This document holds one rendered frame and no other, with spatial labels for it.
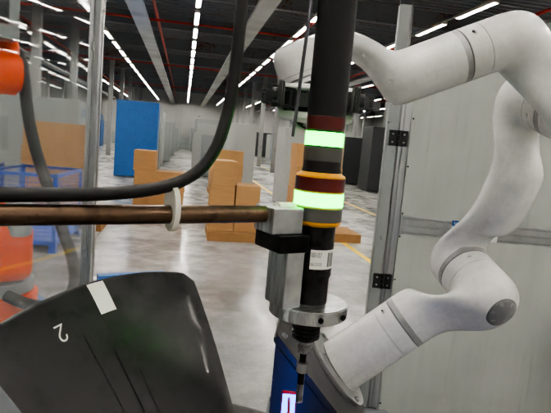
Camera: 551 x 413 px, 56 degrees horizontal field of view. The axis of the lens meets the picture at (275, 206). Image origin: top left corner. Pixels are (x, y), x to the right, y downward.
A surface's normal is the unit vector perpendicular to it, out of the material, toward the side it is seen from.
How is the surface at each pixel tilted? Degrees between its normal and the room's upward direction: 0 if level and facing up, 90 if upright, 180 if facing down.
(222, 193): 90
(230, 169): 90
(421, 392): 90
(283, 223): 90
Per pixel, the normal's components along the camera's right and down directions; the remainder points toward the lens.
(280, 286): -0.84, 0.00
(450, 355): -0.04, 0.12
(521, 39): 0.17, 0.29
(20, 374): 0.55, -0.40
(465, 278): -0.72, -0.58
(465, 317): -0.40, 0.65
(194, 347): 0.54, -0.62
